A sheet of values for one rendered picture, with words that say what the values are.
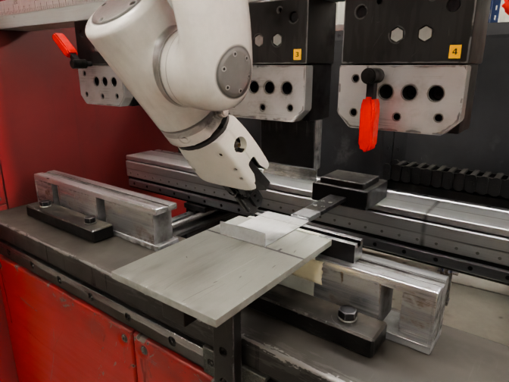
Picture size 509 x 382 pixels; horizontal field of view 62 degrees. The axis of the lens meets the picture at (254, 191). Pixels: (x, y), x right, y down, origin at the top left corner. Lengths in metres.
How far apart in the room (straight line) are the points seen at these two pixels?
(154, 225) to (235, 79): 0.57
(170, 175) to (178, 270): 0.69
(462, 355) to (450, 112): 0.33
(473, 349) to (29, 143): 1.16
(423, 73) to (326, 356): 0.38
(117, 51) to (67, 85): 0.96
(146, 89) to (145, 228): 0.53
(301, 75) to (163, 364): 0.55
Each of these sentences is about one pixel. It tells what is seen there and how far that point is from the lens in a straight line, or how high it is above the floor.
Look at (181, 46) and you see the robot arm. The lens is 0.38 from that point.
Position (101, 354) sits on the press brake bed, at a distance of 1.01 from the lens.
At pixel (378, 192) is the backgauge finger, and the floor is 1.01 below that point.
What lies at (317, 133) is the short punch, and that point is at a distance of 0.64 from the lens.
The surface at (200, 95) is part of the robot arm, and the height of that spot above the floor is 1.23.
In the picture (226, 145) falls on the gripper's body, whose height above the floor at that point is 1.16.
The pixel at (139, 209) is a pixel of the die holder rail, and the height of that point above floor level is 0.96.
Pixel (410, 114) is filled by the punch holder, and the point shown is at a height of 1.20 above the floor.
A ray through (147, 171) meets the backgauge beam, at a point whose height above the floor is 0.95.
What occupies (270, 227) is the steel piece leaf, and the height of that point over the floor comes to 1.00.
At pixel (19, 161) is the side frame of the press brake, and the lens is 1.33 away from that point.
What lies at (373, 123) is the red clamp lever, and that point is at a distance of 0.52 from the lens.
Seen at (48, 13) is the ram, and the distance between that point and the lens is 1.08.
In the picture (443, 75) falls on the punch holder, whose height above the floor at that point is 1.24.
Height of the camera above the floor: 1.25
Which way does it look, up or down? 17 degrees down
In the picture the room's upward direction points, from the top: straight up
